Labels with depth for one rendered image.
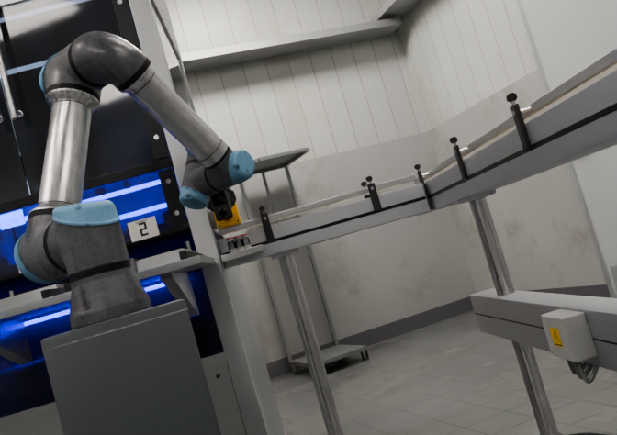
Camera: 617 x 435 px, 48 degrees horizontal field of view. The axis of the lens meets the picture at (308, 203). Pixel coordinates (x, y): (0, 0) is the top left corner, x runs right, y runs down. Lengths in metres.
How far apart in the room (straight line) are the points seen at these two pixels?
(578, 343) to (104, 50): 1.14
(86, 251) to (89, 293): 0.08
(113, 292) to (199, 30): 4.76
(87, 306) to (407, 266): 4.82
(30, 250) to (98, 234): 0.18
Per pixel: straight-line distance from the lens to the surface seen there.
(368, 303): 5.85
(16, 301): 1.98
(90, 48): 1.58
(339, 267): 5.77
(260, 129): 5.79
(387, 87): 6.27
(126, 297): 1.33
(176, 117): 1.61
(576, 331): 1.50
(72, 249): 1.36
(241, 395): 2.15
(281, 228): 2.23
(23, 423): 2.28
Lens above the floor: 0.79
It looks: 5 degrees up
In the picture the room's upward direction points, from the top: 16 degrees counter-clockwise
